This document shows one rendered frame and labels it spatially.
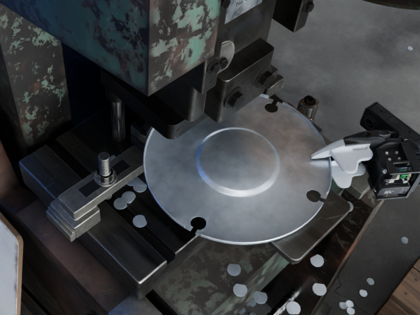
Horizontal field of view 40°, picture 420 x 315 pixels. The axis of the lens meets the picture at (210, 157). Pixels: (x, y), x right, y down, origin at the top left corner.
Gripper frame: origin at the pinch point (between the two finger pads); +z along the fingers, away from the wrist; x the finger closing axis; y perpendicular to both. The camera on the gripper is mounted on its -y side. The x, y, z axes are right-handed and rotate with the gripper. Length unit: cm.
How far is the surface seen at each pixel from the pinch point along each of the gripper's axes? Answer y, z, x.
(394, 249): -23, -48, 81
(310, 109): -9.2, -1.2, -0.3
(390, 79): -95, -71, 82
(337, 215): 10.6, -0.6, 1.1
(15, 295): 2, 53, 36
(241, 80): 0.1, 13.9, -17.2
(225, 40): -0.5, 16.5, -23.7
